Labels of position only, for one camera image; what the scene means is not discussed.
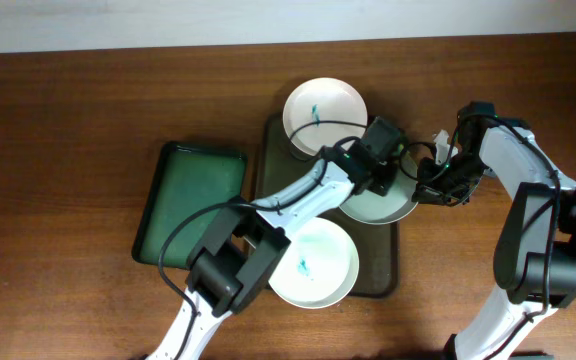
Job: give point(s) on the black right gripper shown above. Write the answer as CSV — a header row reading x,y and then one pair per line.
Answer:
x,y
431,193

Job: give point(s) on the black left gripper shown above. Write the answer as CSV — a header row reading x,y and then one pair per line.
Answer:
x,y
390,184

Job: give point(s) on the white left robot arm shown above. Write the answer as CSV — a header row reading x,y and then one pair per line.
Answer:
x,y
239,250

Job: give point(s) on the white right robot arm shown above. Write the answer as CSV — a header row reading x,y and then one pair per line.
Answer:
x,y
534,262

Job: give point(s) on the dark brown tray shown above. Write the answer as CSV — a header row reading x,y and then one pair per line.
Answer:
x,y
377,245

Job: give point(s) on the green tray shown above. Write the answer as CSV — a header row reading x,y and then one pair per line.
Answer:
x,y
187,178

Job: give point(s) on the white plate with blue stain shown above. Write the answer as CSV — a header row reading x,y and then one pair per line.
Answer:
x,y
335,109

